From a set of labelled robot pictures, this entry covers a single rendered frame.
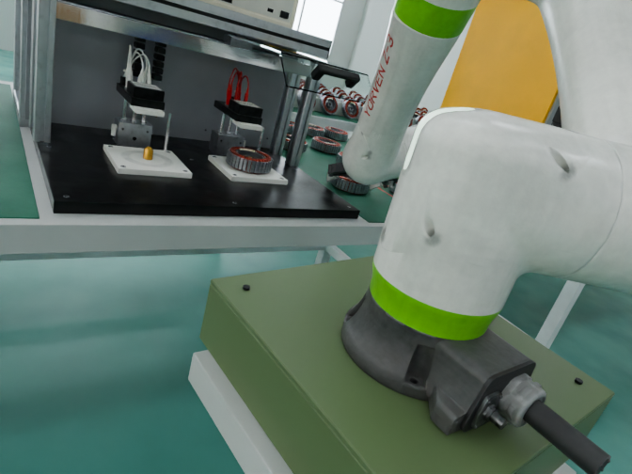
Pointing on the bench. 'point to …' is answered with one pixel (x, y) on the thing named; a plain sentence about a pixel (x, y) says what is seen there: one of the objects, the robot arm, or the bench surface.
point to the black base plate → (237, 192)
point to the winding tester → (262, 9)
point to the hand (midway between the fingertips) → (351, 180)
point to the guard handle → (336, 74)
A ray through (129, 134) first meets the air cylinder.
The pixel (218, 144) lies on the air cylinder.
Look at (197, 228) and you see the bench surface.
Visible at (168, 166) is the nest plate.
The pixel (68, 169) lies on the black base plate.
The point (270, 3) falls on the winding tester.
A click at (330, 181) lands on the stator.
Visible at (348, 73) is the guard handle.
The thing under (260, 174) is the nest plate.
